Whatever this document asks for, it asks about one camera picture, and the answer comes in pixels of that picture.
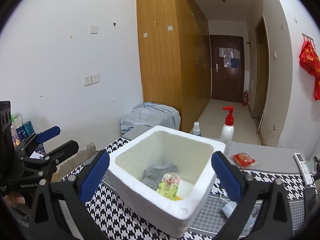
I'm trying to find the blue face mask stack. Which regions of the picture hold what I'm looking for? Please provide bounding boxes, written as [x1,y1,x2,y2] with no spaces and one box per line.
[222,201,238,218]

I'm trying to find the grey sock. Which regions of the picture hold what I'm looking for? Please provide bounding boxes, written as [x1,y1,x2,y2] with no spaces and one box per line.
[142,164,178,191]

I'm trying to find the green tissue packet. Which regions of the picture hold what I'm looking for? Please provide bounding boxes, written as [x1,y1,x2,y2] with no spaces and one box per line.
[156,173,181,200]

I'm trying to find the person's left hand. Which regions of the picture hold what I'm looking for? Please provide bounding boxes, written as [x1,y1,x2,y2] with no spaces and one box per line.
[3,192,25,209]

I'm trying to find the blue boxes on shelf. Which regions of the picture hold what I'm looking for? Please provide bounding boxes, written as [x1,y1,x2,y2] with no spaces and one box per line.
[11,115,35,141]

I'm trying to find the houndstooth table mat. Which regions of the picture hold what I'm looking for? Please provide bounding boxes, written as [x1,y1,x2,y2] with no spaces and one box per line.
[61,137,318,240]

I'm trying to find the red snack packet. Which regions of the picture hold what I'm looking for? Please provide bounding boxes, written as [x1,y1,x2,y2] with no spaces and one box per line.
[231,152,256,169]

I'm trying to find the white remote control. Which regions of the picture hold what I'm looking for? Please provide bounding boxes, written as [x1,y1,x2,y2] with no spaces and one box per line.
[294,153,312,185]

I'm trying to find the light blue covered bundle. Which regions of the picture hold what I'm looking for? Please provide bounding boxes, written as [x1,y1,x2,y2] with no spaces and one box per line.
[120,102,181,134]

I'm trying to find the yellow sponge in box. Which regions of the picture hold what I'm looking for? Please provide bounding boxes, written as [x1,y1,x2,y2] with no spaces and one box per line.
[174,196,183,201]

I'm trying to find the white lotion pump bottle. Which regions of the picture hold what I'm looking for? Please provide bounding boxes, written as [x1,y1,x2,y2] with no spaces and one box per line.
[220,106,234,156]

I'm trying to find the white styrofoam box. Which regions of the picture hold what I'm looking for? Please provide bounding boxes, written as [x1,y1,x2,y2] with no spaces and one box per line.
[107,126,226,238]

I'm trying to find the small blue spray bottle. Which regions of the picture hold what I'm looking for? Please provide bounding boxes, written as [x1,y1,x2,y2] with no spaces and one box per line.
[193,121,201,136]

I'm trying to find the red fire extinguisher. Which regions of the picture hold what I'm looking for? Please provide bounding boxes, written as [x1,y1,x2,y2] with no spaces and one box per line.
[242,90,249,106]

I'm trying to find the wooden wardrobe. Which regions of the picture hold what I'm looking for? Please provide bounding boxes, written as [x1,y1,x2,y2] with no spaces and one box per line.
[136,0,211,132]

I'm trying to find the side wooden door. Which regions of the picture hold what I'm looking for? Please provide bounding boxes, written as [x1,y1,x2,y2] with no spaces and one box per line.
[253,16,270,132]

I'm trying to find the red hanging banner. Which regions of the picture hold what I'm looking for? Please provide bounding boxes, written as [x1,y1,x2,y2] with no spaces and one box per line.
[299,40,320,101]

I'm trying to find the dark brown entrance door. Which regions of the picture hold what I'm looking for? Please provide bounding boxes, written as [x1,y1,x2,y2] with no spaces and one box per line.
[210,35,245,103]

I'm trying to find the double wall socket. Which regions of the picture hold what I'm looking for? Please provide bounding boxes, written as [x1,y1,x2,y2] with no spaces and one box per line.
[83,74,100,86]

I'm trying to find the white wall switch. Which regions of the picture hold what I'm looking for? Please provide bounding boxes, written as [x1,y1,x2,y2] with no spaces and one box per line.
[90,25,99,34]

